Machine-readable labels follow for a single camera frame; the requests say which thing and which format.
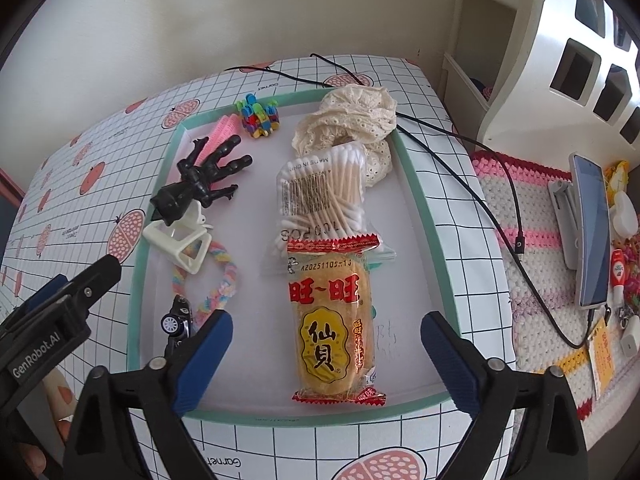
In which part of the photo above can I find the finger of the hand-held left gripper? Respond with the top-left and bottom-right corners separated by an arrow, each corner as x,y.
17,274 -> 71,322
65,254 -> 123,311

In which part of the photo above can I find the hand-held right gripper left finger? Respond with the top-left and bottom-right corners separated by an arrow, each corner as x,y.
62,310 -> 234,480

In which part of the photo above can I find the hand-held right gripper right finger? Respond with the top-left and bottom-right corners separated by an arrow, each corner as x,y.
420,311 -> 591,480

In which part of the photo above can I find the black toy car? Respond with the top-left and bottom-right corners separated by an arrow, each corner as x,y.
160,296 -> 196,366

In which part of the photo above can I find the white hair claw clip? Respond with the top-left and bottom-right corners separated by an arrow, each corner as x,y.
142,201 -> 215,275

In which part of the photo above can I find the pastel rainbow hair tie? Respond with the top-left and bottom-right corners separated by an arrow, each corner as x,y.
171,240 -> 238,331

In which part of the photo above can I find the teal box tray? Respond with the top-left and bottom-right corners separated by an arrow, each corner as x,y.
126,87 -> 468,423

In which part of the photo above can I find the yellow rice cracker packet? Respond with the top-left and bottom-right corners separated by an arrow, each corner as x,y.
286,234 -> 388,407

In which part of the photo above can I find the black hand-shaped hair clip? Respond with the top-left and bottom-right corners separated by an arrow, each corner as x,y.
150,136 -> 254,227

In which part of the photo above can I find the cotton swab bag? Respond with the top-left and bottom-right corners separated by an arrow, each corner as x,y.
260,142 -> 398,276

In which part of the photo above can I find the bunch of colourful mini clips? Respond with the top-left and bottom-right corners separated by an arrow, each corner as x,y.
234,94 -> 281,139

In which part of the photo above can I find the cream lace scrunchie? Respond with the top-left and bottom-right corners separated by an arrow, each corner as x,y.
291,85 -> 398,190

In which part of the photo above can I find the person's left hand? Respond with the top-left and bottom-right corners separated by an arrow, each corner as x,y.
12,417 -> 76,478

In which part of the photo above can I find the dark panel with pink edge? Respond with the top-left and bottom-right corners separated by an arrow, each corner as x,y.
0,167 -> 26,271

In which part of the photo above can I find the striped crochet mat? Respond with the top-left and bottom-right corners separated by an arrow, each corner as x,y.
470,150 -> 640,451

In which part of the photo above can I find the grid fruit print tablecloth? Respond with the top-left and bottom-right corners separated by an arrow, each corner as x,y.
0,55 -> 518,480

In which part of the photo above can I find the yellow paper tag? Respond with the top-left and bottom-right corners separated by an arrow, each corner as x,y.
587,320 -> 616,393

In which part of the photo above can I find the grey phone stand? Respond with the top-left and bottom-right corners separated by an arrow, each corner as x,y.
547,180 -> 583,271

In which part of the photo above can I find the white charger plug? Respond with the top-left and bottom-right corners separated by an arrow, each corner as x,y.
620,315 -> 640,358

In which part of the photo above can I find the red and white tube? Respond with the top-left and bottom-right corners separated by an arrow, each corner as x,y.
609,249 -> 628,288

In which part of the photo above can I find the smartphone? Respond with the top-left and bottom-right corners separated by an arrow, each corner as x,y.
570,154 -> 613,309

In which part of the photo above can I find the yellow crochet toy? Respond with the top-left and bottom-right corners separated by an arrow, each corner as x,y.
602,160 -> 631,193

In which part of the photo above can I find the cream wooden shelf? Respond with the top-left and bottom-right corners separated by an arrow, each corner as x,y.
441,0 -> 548,123

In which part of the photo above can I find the white cutout panel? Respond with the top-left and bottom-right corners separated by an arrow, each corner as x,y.
475,0 -> 640,148

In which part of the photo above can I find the black cable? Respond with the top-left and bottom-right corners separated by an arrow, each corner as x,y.
310,52 -> 528,263
224,64 -> 611,351

